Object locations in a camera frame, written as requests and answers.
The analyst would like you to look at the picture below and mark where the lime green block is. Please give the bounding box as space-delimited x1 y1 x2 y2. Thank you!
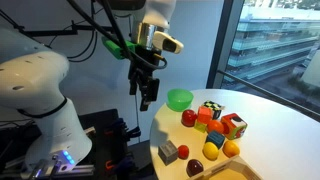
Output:
194 120 207 133

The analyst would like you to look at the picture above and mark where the small red ball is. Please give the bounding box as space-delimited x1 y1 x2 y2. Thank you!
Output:
178 145 189 159

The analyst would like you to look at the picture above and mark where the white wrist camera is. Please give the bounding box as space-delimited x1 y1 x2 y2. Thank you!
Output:
152 31 184 54

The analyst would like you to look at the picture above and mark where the orange-yellow toy fruit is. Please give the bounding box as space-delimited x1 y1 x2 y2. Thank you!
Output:
222 141 240 158

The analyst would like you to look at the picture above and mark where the orange-red block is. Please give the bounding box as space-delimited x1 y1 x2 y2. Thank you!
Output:
197 106 212 124

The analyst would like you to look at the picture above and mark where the orange toy ball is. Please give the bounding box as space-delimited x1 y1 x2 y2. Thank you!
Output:
207 120 224 134

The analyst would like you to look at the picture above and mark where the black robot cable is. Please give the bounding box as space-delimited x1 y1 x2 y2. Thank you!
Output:
66 0 168 71

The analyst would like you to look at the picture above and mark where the grey block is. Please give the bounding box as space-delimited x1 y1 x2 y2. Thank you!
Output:
158 140 178 165

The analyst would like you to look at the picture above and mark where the black wall camera mount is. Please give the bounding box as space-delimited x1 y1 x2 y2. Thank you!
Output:
0 9 114 64

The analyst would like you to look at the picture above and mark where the black white checkered cube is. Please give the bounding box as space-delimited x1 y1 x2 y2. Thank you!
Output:
203 100 224 119

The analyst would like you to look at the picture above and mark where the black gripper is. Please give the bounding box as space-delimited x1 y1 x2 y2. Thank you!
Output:
128 47 162 111

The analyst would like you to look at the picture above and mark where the green plastic bowl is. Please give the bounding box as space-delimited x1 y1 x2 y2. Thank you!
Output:
167 89 194 112

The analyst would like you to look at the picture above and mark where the red toy apple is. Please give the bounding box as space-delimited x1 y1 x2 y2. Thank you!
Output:
181 109 197 127

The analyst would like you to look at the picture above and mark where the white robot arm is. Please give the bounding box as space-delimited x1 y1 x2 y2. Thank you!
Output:
0 0 183 179

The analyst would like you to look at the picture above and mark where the black window railing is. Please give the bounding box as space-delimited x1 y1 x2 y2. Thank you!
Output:
218 70 320 122

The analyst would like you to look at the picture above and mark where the black equipment cart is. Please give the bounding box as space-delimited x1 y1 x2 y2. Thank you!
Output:
0 108 158 180

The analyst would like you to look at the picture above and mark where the blue block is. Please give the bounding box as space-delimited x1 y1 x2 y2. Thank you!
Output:
206 130 225 149

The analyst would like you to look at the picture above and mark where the wooden box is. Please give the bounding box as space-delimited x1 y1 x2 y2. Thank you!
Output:
188 156 263 180

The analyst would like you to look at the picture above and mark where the red patterned soft cube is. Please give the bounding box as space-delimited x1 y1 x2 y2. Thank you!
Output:
221 113 248 140

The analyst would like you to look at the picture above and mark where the yellow toy lemon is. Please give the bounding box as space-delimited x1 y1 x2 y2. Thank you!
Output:
202 142 219 160

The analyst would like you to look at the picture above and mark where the dark maroon toy fruit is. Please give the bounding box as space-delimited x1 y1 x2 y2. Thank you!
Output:
186 159 204 177

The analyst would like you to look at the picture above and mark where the green camera mount plate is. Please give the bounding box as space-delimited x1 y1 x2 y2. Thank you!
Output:
101 37 136 60

